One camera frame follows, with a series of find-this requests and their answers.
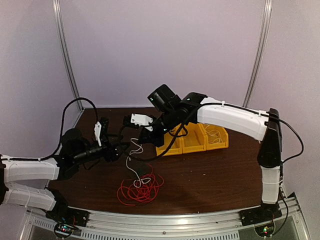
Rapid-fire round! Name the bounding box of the white cable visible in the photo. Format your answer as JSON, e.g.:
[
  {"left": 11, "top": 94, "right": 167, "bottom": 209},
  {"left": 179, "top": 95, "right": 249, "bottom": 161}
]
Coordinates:
[
  {"left": 203, "top": 126, "right": 226, "bottom": 145},
  {"left": 208, "top": 132, "right": 228, "bottom": 146},
  {"left": 124, "top": 137, "right": 153, "bottom": 188}
]

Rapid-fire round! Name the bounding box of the right black camera cable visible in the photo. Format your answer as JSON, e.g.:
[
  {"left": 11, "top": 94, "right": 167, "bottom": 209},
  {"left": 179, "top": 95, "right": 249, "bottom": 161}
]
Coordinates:
[{"left": 117, "top": 109, "right": 201, "bottom": 162}]

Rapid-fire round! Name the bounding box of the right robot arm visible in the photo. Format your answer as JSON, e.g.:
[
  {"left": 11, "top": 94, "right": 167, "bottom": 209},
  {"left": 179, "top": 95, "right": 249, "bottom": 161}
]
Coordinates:
[{"left": 130, "top": 84, "right": 282, "bottom": 221}]

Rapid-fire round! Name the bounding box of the right aluminium frame post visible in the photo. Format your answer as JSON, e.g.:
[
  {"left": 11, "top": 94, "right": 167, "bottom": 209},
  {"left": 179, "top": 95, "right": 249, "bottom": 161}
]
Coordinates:
[{"left": 242, "top": 0, "right": 273, "bottom": 107}]

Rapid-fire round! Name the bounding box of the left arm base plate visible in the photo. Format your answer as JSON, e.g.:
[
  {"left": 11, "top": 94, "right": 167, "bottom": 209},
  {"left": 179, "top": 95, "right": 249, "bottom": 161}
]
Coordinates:
[{"left": 45, "top": 207, "right": 90, "bottom": 227}]

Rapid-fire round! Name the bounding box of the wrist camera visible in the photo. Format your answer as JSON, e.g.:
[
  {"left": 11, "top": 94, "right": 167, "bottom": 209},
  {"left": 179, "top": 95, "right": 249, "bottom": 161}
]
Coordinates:
[
  {"left": 123, "top": 113, "right": 154, "bottom": 132},
  {"left": 94, "top": 117, "right": 109, "bottom": 147}
]

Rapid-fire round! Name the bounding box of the left black camera cable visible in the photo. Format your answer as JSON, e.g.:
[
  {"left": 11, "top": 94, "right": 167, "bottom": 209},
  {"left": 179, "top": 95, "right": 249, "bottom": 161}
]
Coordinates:
[{"left": 39, "top": 97, "right": 100, "bottom": 161}]

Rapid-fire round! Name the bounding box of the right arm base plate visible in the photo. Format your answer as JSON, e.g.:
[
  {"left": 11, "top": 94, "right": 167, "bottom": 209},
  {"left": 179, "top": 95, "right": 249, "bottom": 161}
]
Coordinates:
[{"left": 239, "top": 206, "right": 282, "bottom": 226}]

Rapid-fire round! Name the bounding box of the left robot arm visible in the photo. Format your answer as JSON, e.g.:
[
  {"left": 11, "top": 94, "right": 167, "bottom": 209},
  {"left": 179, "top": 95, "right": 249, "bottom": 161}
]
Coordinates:
[{"left": 0, "top": 128, "right": 130, "bottom": 222}]

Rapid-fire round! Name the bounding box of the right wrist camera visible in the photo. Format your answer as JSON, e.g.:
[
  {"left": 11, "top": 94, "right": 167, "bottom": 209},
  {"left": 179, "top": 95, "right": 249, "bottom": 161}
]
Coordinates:
[{"left": 123, "top": 113, "right": 154, "bottom": 132}]

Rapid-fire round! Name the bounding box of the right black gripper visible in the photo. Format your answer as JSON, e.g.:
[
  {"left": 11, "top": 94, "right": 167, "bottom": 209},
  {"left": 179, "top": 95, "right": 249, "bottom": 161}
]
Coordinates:
[{"left": 137, "top": 108, "right": 179, "bottom": 147}]

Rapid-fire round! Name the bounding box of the black camera cable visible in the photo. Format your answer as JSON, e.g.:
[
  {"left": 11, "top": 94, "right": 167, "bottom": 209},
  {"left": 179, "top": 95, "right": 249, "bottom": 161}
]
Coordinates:
[
  {"left": 39, "top": 97, "right": 100, "bottom": 161},
  {"left": 117, "top": 109, "right": 201, "bottom": 162}
]

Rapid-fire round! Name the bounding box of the red cable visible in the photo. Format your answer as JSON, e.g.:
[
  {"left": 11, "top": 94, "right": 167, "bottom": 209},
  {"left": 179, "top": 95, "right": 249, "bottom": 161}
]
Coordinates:
[{"left": 116, "top": 164, "right": 166, "bottom": 206}]

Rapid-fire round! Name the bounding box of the left aluminium frame post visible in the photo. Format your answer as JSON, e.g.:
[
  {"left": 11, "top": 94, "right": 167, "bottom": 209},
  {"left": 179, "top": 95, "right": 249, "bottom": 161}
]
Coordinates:
[{"left": 52, "top": 0, "right": 80, "bottom": 99}]

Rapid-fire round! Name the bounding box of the aluminium frame post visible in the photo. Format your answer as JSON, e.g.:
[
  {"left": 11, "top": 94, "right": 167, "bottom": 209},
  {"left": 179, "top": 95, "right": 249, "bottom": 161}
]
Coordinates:
[
  {"left": 242, "top": 0, "right": 273, "bottom": 107},
  {"left": 52, "top": 0, "right": 80, "bottom": 99}
]

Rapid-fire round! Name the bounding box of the front aluminium rail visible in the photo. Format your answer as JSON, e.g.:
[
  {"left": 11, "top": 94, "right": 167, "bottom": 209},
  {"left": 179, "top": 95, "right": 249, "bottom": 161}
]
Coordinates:
[{"left": 17, "top": 197, "right": 311, "bottom": 240}]

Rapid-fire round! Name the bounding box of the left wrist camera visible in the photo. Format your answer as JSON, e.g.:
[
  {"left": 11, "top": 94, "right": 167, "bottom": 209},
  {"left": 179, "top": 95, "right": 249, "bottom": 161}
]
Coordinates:
[{"left": 94, "top": 117, "right": 109, "bottom": 147}]

